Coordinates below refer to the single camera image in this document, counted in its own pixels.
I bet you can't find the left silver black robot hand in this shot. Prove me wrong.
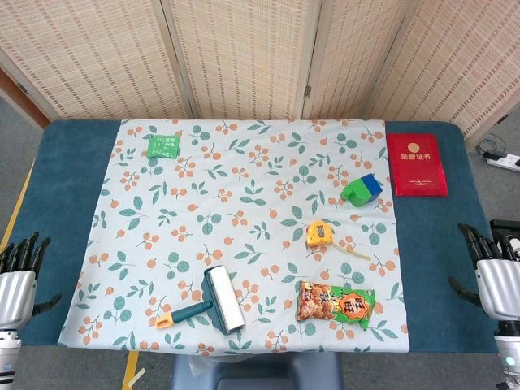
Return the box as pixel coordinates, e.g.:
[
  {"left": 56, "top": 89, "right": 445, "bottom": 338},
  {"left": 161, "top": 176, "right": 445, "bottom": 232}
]
[{"left": 0, "top": 231, "right": 64, "bottom": 329}]

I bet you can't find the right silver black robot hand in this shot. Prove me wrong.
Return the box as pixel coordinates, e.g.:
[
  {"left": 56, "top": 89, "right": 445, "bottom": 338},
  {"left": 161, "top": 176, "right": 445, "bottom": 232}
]
[{"left": 448, "top": 222, "right": 520, "bottom": 325}]

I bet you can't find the yellow tape measure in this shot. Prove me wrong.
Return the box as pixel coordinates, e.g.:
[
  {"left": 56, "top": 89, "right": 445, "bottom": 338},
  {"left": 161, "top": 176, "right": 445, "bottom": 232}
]
[{"left": 305, "top": 220, "right": 373, "bottom": 261}]

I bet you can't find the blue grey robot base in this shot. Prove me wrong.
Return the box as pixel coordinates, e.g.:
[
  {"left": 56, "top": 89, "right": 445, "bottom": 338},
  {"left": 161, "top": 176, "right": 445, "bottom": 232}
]
[{"left": 170, "top": 351, "right": 345, "bottom": 390}]

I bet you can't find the black stand base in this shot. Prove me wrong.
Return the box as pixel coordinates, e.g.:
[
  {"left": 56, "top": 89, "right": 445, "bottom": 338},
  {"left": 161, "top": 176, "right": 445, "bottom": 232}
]
[{"left": 489, "top": 219, "right": 520, "bottom": 245}]

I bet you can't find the dark blue table mat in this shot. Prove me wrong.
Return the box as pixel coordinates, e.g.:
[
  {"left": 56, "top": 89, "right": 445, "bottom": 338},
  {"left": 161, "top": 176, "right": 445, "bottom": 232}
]
[{"left": 7, "top": 119, "right": 499, "bottom": 355}]

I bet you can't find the white power strip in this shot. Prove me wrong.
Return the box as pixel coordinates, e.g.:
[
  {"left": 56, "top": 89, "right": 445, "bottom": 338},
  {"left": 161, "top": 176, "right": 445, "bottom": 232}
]
[{"left": 485, "top": 149, "right": 520, "bottom": 172}]

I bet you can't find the red certificate folder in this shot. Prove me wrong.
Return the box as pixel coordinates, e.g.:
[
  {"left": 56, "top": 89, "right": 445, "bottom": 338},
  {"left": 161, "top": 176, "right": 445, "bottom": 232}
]
[{"left": 385, "top": 132, "right": 449, "bottom": 198}]

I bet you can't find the green and blue toy block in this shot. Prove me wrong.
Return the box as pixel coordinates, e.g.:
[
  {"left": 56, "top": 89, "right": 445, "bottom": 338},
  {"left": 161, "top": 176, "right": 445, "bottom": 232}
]
[{"left": 340, "top": 173, "right": 384, "bottom": 208}]

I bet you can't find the orange green snack bag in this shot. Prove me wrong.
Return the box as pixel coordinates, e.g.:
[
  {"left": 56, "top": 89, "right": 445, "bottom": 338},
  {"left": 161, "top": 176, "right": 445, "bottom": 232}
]
[{"left": 296, "top": 279, "right": 377, "bottom": 332}]

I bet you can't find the green foil packet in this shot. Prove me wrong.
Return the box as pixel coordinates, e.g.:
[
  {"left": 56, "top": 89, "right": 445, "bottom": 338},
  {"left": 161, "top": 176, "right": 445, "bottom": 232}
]
[{"left": 145, "top": 133, "right": 182, "bottom": 160}]

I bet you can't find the woven folding screen panel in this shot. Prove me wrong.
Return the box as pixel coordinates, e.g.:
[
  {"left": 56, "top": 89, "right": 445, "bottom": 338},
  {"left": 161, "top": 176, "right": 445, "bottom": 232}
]
[
  {"left": 0, "top": 0, "right": 195, "bottom": 122},
  {"left": 161, "top": 0, "right": 323, "bottom": 121},
  {"left": 372, "top": 0, "right": 520, "bottom": 140},
  {"left": 302, "top": 0, "right": 420, "bottom": 121}
]

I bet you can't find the floral patterned tablecloth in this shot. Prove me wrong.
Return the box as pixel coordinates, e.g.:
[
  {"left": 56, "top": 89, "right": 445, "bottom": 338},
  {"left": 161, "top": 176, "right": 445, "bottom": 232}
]
[{"left": 58, "top": 118, "right": 411, "bottom": 357}]

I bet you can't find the black floor cable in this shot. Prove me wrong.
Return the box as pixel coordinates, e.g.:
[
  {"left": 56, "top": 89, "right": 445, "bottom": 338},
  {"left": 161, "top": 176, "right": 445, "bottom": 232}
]
[{"left": 474, "top": 135, "right": 508, "bottom": 158}]

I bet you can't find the teal handled lint roller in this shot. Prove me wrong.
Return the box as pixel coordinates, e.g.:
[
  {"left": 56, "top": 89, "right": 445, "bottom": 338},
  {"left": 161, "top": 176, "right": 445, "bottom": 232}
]
[{"left": 155, "top": 264, "right": 248, "bottom": 336}]

